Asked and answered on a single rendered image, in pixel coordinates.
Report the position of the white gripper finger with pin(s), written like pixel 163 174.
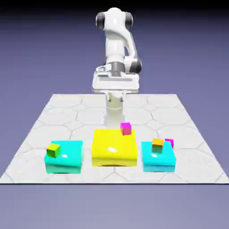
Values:
pixel 109 97
pixel 121 97

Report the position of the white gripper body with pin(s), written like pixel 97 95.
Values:
pixel 115 84

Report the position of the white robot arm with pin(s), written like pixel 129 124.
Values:
pixel 114 35

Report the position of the small magenta cube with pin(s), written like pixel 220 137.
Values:
pixel 126 128
pixel 170 141

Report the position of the small orange cube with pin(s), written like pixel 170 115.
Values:
pixel 157 145

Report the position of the small yellow-green cube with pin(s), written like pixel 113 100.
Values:
pixel 53 150

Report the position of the large yellow box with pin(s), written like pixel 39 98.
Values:
pixel 112 145

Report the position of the large cyan box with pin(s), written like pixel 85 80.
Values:
pixel 158 161
pixel 68 157

